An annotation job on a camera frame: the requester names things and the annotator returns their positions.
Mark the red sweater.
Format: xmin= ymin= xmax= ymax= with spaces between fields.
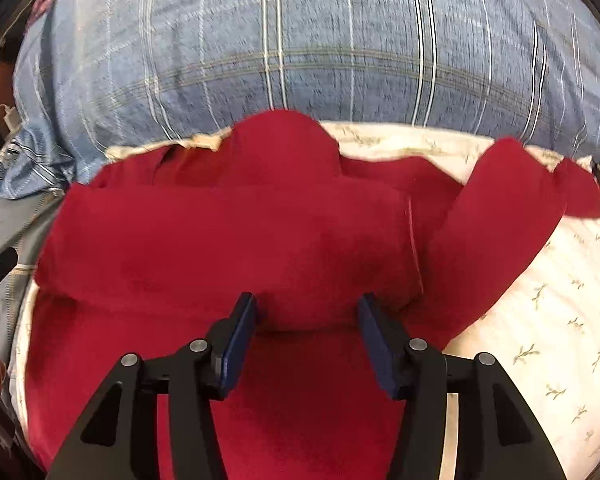
xmin=24 ymin=108 xmax=600 ymax=480

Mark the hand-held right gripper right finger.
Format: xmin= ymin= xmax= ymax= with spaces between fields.
xmin=357 ymin=293 xmax=568 ymax=480

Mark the blue plaid pillow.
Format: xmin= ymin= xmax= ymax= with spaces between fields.
xmin=0 ymin=0 xmax=600 ymax=198

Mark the white charger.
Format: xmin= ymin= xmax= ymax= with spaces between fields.
xmin=0 ymin=102 xmax=25 ymax=152

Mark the grey bed sheet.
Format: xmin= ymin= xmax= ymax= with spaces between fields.
xmin=0 ymin=185 xmax=68 ymax=361

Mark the cream floral blanket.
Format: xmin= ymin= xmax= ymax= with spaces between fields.
xmin=7 ymin=122 xmax=600 ymax=480

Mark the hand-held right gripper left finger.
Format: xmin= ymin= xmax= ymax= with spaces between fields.
xmin=47 ymin=291 xmax=258 ymax=480

